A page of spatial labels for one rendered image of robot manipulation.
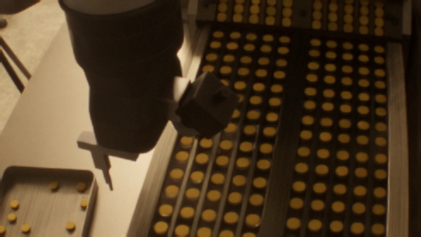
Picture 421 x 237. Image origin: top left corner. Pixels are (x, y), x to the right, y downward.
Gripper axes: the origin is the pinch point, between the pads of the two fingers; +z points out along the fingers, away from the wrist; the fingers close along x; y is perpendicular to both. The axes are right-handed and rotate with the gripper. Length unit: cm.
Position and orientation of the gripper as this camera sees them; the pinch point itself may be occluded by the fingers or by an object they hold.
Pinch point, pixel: (123, 166)
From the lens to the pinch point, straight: 52.0
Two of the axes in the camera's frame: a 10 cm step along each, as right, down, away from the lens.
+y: 9.4, 1.8, -2.8
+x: 3.2, -6.7, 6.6
